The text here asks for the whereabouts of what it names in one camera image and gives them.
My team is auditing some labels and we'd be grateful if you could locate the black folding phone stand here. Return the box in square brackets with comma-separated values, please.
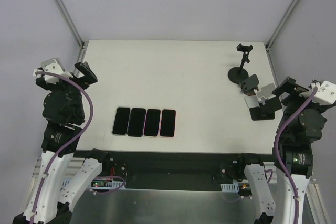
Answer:
[249, 97, 282, 121]

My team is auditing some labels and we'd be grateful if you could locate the white metal phone stand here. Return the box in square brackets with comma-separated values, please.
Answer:
[245, 83, 276, 109]

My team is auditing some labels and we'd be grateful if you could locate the round brown phone stand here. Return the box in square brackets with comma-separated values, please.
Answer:
[239, 74, 259, 96]

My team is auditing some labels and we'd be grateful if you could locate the black clamp tripod stand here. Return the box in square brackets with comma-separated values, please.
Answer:
[228, 43, 253, 84]

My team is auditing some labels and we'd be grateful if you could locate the blue-edged black phone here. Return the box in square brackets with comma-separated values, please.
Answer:
[112, 107, 131, 135]

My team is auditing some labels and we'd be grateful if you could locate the cream-edged black phone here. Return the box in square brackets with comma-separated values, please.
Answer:
[143, 109, 161, 137]

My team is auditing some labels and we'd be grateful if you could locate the pink phone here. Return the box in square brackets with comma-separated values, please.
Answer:
[160, 109, 176, 137]

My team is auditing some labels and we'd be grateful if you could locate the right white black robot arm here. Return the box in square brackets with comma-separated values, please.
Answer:
[236, 77, 335, 223]

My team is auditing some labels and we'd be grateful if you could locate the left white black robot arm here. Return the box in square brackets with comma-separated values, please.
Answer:
[13, 59, 111, 223]

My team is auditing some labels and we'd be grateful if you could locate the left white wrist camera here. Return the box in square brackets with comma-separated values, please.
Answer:
[33, 58, 73, 84]

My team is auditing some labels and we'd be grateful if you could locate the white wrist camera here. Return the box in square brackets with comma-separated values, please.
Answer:
[33, 58, 73, 84]
[299, 80, 335, 105]

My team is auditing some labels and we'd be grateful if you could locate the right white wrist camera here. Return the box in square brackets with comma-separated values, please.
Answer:
[299, 80, 335, 105]

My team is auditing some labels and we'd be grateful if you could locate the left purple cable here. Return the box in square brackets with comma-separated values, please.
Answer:
[28, 71, 95, 224]

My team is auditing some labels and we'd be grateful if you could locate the purple cable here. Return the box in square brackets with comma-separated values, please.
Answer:
[28, 71, 95, 224]
[272, 87, 320, 224]

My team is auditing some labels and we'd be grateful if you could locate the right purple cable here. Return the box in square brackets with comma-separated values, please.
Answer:
[272, 87, 320, 224]

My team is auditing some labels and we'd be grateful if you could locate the left aluminium frame post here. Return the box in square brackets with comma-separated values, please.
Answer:
[54, 0, 85, 49]

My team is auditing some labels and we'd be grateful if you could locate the aluminium frame post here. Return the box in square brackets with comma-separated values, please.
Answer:
[54, 0, 85, 49]
[265, 0, 301, 51]

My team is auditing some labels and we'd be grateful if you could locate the right aluminium frame post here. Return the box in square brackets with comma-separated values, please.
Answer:
[265, 0, 301, 51]

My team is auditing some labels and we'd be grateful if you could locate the left white cable duct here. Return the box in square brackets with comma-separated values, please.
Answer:
[61, 176, 127, 190]

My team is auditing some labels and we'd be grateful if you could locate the white cable duct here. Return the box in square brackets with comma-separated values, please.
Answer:
[61, 176, 127, 190]
[220, 182, 239, 193]

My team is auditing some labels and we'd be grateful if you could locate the right white cable duct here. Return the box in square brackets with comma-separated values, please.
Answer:
[220, 182, 239, 193]

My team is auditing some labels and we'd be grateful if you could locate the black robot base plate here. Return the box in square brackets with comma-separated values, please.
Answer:
[75, 149, 274, 191]

